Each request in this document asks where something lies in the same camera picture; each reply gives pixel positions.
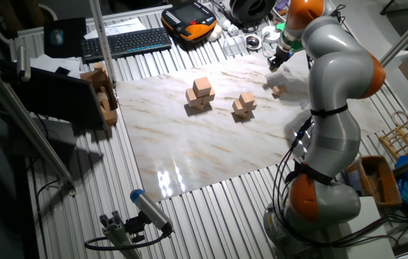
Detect black mouse pad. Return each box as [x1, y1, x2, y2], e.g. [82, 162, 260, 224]
[43, 17, 88, 59]

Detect grey computer mouse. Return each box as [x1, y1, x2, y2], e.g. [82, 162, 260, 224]
[50, 29, 64, 47]

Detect black computer keyboard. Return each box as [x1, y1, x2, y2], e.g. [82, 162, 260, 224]
[80, 27, 173, 64]

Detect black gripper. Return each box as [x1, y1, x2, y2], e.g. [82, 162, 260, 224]
[268, 43, 294, 72]

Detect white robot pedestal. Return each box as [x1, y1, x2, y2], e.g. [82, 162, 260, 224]
[329, 196, 395, 259]

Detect white paper sheet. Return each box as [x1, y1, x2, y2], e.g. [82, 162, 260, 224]
[84, 17, 148, 40]

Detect black camera cable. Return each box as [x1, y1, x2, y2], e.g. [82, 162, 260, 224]
[83, 224, 173, 251]

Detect orange and black teach pendant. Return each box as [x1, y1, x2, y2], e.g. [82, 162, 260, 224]
[160, 1, 218, 42]

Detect long aluminium frame bar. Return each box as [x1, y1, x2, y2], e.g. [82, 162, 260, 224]
[0, 50, 77, 197]

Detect aluminium frame post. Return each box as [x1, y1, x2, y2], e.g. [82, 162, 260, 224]
[88, 0, 117, 86]

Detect brown tray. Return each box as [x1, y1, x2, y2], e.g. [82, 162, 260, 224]
[347, 155, 402, 209]

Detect white plug adapter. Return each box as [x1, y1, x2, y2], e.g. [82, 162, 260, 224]
[217, 17, 240, 37]

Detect brown cardboard box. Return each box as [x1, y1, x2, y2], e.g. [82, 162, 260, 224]
[80, 61, 119, 127]

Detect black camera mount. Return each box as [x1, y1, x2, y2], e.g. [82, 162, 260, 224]
[124, 212, 147, 244]

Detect black spool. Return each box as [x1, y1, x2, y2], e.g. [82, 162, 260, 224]
[229, 0, 277, 27]

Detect clear plastic box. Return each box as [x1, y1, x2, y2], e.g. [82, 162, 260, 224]
[222, 35, 248, 58]

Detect round metal bowl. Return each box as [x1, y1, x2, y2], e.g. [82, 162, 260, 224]
[245, 34, 263, 51]

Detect short aluminium profile stub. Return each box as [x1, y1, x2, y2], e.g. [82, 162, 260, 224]
[99, 210, 142, 259]

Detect white cable loop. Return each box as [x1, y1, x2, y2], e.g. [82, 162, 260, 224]
[260, 35, 277, 59]

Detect silver camera with blue cap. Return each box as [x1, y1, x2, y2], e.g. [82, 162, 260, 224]
[130, 188, 174, 233]

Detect black monitor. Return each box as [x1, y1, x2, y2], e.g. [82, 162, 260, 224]
[9, 66, 106, 127]

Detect wooden rack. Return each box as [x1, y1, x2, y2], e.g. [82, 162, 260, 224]
[378, 110, 408, 161]

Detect large wooden cube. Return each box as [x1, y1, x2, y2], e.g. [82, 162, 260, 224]
[192, 76, 212, 98]
[203, 88, 216, 105]
[184, 88, 199, 108]

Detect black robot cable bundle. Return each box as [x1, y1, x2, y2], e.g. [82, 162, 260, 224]
[271, 117, 399, 249]

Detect white marble pattern sheet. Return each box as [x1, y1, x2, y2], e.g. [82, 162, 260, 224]
[116, 53, 388, 202]

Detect white paper stack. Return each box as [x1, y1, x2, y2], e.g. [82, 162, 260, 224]
[30, 53, 82, 78]

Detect white egg shaped ball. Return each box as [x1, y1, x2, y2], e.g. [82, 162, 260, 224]
[207, 24, 223, 42]

